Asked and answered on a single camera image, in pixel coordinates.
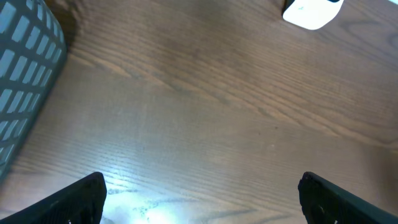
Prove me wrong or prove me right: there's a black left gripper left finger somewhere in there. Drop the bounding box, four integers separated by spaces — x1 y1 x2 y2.
1 172 107 224

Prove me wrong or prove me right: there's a white barcode scanner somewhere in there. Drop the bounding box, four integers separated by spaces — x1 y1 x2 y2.
282 0 344 30

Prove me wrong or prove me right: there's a grey plastic shopping basket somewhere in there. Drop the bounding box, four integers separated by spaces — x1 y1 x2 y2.
1 0 67 178

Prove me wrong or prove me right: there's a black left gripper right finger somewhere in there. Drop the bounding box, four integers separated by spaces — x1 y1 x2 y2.
298 172 397 224

